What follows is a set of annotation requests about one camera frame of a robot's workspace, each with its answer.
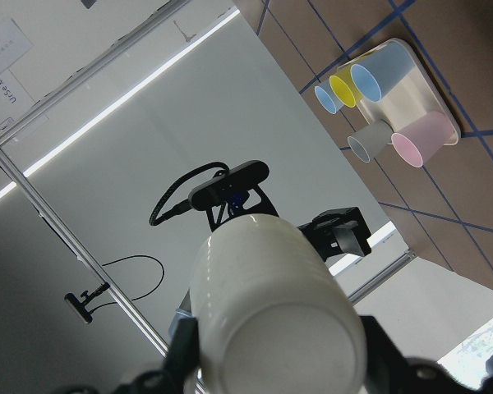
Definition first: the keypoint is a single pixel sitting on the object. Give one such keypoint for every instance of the white plastic cup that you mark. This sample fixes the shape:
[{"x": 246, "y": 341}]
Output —
[{"x": 271, "y": 317}]

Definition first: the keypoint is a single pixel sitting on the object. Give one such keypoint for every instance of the black side camera on frame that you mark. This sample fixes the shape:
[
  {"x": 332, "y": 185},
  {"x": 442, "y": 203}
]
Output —
[{"x": 79, "y": 304}]

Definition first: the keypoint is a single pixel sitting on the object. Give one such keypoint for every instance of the pink plastic cup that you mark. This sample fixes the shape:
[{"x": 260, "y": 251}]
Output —
[{"x": 417, "y": 142}]

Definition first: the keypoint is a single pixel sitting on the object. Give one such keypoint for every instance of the blue plastic cup far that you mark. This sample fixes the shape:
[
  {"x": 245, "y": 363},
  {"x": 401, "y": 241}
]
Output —
[{"x": 327, "y": 98}]

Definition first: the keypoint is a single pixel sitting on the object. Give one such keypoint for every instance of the blue plastic cup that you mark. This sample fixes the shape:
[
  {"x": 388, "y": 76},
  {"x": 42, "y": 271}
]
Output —
[
  {"x": 327, "y": 98},
  {"x": 378, "y": 73}
]

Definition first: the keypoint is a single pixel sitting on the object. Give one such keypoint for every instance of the cream plastic tray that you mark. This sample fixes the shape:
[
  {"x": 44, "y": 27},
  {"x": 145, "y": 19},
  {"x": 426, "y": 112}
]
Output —
[{"x": 413, "y": 97}]

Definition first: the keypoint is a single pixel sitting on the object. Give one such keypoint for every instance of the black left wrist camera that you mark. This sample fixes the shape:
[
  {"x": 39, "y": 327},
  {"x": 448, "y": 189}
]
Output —
[{"x": 242, "y": 178}]

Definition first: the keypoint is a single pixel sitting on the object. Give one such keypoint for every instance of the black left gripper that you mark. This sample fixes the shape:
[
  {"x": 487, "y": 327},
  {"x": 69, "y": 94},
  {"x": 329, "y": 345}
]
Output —
[{"x": 331, "y": 233}]

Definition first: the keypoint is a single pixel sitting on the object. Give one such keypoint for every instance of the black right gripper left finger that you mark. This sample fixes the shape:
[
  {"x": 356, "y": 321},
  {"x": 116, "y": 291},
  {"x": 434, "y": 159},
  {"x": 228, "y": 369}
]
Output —
[{"x": 177, "y": 373}]

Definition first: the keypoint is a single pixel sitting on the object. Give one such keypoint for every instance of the yellow plastic cup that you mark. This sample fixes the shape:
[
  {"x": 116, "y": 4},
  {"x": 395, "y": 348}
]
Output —
[{"x": 344, "y": 88}]

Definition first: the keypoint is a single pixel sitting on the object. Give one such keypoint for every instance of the blue plastic cup near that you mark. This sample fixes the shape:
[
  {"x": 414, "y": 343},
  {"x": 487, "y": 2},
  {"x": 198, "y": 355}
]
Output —
[{"x": 378, "y": 73}]

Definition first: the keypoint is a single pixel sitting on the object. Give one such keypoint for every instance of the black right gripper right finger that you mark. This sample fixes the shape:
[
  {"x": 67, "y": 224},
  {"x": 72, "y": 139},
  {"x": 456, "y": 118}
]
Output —
[{"x": 387, "y": 370}]

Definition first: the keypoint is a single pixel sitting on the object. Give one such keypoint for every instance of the grey plastic cup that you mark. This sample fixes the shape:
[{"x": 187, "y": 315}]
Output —
[{"x": 370, "y": 140}]

